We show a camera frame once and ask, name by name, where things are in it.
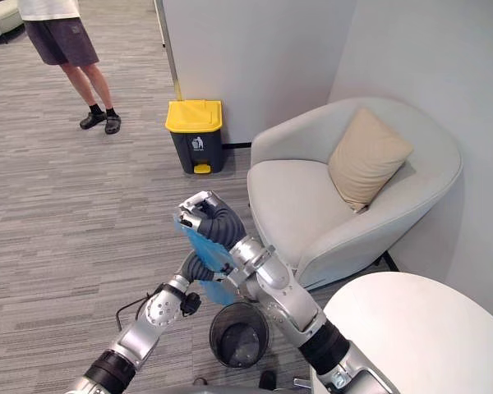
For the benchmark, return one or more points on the grey trash can yellow lid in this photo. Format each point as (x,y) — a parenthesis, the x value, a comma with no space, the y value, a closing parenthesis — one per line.
(195,135)

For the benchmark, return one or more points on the small black mesh bin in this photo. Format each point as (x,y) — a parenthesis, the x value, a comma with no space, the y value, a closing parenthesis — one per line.
(239,334)

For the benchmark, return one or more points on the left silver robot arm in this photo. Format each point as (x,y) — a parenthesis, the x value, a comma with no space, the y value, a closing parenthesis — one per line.
(148,324)

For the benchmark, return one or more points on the beige cushion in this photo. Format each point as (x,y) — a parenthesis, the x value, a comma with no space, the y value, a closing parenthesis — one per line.
(367,160)

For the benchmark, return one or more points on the light green sofa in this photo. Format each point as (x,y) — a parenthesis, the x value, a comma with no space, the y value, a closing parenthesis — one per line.
(0,18)

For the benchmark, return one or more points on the black robot foot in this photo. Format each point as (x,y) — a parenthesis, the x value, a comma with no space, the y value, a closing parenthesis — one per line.
(267,379)

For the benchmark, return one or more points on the blue plastic trash bag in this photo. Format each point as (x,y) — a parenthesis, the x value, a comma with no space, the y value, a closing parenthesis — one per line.
(211,258)

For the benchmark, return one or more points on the white partition panel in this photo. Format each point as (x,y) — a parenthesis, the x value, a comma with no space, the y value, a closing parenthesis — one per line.
(250,61)

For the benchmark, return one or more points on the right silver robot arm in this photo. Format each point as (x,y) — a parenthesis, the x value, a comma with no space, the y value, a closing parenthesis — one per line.
(287,295)

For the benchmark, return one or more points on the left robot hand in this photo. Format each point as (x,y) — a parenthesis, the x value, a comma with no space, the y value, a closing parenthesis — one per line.
(195,268)

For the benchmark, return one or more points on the round white tea table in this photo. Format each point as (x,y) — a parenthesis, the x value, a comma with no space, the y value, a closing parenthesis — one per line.
(419,336)

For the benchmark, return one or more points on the person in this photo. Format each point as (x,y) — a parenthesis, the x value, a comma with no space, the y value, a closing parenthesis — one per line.
(72,49)

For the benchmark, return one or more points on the light grey armchair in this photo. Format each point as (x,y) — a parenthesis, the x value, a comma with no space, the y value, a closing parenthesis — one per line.
(333,205)

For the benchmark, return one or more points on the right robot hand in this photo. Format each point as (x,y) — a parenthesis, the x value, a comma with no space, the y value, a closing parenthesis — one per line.
(222,221)

